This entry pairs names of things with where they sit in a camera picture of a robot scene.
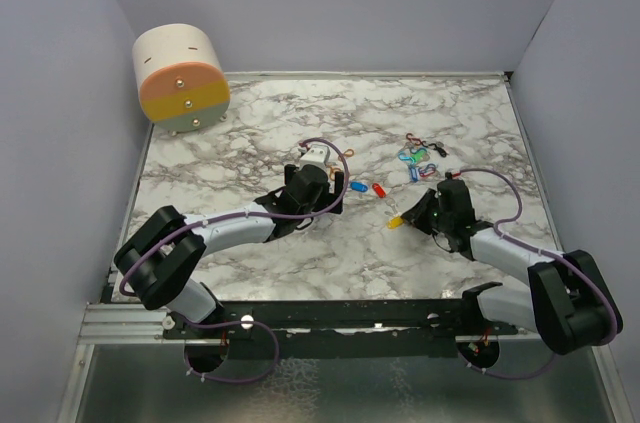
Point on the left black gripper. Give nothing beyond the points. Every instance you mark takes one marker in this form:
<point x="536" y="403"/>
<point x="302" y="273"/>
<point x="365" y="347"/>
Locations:
<point x="327" y="198"/>

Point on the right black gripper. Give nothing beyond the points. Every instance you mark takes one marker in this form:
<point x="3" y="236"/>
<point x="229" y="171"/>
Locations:
<point x="417" y="215"/>

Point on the blue framed key tag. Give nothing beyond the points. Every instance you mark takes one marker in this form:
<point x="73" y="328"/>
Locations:
<point x="415" y="174"/>

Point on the green framed key tag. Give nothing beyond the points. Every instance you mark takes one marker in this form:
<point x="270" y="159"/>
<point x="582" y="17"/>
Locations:
<point x="419" y="156"/>

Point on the red S carabiner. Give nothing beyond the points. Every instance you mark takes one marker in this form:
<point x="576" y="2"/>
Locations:
<point x="413" y="139"/>

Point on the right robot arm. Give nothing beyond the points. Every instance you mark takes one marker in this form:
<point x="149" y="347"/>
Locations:
<point x="563" y="297"/>

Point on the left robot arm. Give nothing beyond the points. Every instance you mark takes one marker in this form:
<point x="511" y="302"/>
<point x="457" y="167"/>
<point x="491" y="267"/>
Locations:
<point x="158" y="261"/>

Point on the yellow solid key tag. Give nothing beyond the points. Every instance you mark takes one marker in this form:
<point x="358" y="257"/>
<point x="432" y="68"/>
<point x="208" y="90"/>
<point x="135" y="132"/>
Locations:
<point x="395" y="222"/>

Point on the blue solid key tag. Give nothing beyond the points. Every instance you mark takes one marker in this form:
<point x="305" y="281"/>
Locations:
<point x="359" y="187"/>

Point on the pastel three-drawer cylinder box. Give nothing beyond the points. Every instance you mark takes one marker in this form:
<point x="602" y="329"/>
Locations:
<point x="181" y="86"/>

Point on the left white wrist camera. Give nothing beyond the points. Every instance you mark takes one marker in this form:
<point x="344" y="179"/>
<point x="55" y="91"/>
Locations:
<point x="316" y="155"/>

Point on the black mounting rail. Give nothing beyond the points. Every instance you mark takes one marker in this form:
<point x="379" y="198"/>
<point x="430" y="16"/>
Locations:
<point x="367" y="328"/>

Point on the aluminium extrusion frame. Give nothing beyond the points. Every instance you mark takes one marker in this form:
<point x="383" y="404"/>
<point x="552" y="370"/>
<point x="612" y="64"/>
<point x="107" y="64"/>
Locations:
<point x="121" y="324"/>

